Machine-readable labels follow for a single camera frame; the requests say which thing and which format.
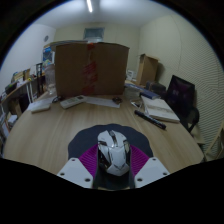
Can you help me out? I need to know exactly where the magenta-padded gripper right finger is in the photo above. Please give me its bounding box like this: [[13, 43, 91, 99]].
[[127, 144, 171, 190]]

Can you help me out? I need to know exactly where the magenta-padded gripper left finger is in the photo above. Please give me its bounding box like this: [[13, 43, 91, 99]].
[[56, 144, 101, 190]]

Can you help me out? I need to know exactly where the white and black computer mouse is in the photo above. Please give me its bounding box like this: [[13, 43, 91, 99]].
[[96, 129, 131, 177]]

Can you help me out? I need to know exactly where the dark grey mouse pad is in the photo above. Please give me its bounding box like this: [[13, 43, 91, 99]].
[[67, 123, 155, 190]]

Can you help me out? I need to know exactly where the black marker pen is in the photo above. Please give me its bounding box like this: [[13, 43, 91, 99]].
[[133, 109, 167, 131]]

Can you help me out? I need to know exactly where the white book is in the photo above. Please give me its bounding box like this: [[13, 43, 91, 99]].
[[141, 95, 181, 124]]

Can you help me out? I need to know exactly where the white remote control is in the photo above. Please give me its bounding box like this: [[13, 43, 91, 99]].
[[59, 94, 87, 110]]

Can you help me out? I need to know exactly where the light wooden chair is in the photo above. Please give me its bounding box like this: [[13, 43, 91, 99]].
[[203, 122, 224, 163]]

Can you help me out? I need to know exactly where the flat white device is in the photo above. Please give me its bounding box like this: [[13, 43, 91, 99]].
[[27, 98, 53, 115]]

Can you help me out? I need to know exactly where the white paper sheet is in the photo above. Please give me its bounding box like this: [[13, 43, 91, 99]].
[[85, 96, 121, 109]]

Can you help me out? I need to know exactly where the blue book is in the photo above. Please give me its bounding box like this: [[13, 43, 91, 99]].
[[124, 82, 162, 101]]

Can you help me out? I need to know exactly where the black office chair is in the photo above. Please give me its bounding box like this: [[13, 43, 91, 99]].
[[164, 74, 201, 134]]

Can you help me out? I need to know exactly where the black bag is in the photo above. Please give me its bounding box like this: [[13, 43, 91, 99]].
[[145, 80, 167, 98]]

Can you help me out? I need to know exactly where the cluttered shelf unit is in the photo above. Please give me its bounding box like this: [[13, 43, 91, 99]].
[[0, 62, 46, 155]]

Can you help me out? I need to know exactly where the large brown cardboard box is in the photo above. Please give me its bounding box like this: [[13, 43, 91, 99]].
[[54, 42, 131, 99]]

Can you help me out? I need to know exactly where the small open cardboard box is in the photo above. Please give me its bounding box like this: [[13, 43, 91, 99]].
[[135, 53, 160, 87]]

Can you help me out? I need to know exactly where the ceiling tube light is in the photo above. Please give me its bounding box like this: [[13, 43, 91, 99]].
[[86, 0, 94, 14]]

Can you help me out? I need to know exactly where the wall window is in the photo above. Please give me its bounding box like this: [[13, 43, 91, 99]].
[[82, 27, 106, 43]]

